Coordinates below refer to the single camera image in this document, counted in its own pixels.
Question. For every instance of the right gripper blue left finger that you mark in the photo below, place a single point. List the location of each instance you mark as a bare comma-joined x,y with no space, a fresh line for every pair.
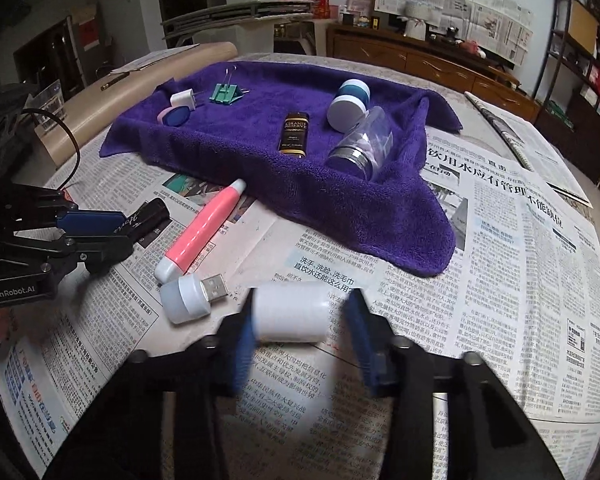
242,345

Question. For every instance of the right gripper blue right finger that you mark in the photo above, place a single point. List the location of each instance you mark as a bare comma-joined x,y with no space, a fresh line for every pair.
369,341

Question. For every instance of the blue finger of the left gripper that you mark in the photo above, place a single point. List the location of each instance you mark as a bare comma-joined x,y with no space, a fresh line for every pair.
90,222
98,253

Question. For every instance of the black Horizon case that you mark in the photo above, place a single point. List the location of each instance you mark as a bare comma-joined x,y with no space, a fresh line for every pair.
146,219

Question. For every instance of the white USB night light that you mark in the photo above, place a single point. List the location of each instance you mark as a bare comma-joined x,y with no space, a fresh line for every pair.
189,298

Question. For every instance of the white cylindrical jar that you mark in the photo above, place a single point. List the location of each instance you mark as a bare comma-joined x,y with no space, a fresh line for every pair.
294,312

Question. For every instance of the pink and white pen tool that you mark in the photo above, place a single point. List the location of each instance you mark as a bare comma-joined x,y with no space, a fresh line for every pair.
184,251

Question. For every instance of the black and gold small bottle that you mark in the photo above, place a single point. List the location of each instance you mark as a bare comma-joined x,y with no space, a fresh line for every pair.
294,134

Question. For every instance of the beige padded bench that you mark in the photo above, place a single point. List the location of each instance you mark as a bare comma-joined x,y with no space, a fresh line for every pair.
96,107

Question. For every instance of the drinking glass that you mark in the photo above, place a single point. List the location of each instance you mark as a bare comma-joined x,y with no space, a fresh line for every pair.
51,100

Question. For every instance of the black pen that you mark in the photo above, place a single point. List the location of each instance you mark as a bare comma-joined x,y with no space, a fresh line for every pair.
115,80

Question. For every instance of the newspaper sheets on table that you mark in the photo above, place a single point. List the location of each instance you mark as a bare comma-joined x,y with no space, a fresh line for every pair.
522,289

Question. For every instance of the white USB charger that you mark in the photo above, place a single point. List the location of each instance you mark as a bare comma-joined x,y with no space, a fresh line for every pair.
185,98

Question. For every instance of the paper sheet on bench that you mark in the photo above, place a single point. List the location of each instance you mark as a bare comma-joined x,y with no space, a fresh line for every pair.
149,59

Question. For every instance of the clear plastic bottle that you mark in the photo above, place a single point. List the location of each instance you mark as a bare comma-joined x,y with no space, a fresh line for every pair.
364,150

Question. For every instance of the green binder clip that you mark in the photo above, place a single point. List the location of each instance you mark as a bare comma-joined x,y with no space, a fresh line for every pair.
226,92

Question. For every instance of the purple towel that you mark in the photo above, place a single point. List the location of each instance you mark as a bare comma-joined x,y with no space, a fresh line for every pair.
395,217

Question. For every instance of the white cap jar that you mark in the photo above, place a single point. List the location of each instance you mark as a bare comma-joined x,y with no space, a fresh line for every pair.
345,112

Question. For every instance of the folded newspaper stack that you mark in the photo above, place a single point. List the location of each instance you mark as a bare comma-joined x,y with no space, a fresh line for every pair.
531,149

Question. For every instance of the teal and white jar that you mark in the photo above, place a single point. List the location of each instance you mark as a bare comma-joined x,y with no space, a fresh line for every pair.
357,88

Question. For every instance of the wooden TV cabinet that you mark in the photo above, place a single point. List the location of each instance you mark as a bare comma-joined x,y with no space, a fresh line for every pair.
453,68

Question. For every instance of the stacked folding boards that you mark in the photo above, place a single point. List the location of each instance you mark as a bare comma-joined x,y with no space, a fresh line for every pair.
228,14

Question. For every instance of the dark wooden shelf unit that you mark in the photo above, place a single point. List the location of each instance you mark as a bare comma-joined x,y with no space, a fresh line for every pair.
567,90

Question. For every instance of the newspapers on wall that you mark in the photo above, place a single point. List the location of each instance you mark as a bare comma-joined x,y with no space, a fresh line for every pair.
500,26

